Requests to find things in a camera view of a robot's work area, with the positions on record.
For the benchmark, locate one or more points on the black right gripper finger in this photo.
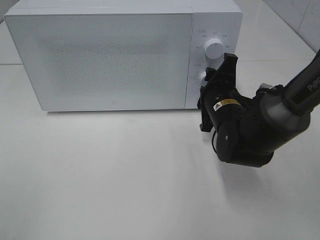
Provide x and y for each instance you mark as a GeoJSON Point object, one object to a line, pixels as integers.
{"type": "Point", "coordinates": [228, 66]}
{"type": "Point", "coordinates": [210, 74]}

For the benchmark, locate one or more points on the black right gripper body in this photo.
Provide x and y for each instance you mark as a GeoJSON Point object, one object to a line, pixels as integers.
{"type": "Point", "coordinates": [221, 100]}

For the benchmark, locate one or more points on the white timer knob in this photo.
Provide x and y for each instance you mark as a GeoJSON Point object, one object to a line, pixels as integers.
{"type": "Point", "coordinates": [202, 79]}

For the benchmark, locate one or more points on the white microwave door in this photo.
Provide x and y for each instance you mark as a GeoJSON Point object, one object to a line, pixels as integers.
{"type": "Point", "coordinates": [105, 62]}

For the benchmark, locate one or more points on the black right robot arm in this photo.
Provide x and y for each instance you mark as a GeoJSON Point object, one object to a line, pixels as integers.
{"type": "Point", "coordinates": [247, 131]}

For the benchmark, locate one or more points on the upper white power knob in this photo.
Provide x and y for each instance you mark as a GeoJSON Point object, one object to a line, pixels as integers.
{"type": "Point", "coordinates": [214, 48]}

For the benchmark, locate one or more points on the white microwave oven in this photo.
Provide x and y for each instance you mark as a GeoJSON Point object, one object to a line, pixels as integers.
{"type": "Point", "coordinates": [210, 19]}

